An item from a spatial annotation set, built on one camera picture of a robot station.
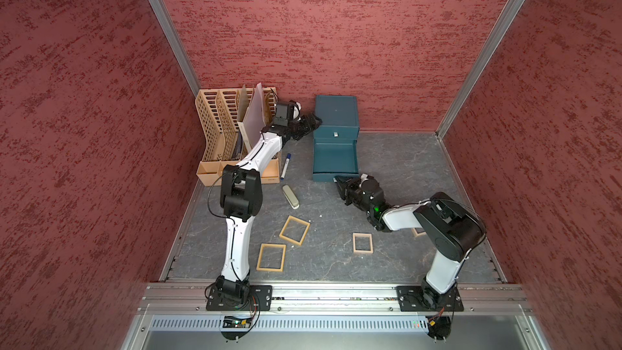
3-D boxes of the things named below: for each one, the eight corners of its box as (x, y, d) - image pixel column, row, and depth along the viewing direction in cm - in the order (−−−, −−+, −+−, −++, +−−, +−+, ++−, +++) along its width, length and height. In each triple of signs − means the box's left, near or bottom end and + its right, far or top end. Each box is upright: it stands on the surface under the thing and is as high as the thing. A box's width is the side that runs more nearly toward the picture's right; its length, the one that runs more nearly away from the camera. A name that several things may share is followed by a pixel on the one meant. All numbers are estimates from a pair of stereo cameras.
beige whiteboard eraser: (293, 211, 96) (293, 207, 93) (281, 191, 101) (281, 186, 99) (300, 207, 97) (300, 203, 94) (288, 187, 103) (288, 183, 100)
